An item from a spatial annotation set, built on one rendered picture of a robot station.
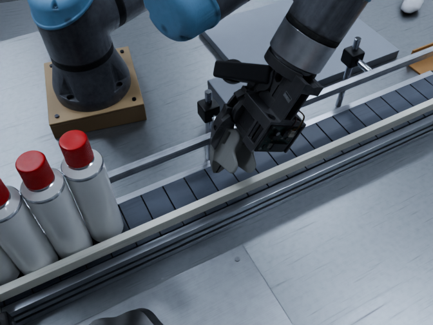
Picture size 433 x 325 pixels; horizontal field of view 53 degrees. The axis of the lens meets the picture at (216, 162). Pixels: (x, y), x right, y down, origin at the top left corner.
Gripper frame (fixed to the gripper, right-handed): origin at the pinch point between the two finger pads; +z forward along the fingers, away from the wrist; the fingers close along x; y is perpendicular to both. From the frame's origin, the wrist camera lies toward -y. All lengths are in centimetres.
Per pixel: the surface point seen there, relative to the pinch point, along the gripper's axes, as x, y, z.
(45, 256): -23.6, 3.1, 14.3
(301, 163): 12.6, 4.9, -4.4
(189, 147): -4.1, -2.7, -0.6
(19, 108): -16.7, -39.1, 21.8
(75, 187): -22.3, 1.6, 2.7
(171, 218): -7.6, 4.8, 6.6
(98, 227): -16.9, 2.2, 10.3
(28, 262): -25.8, 3.5, 14.5
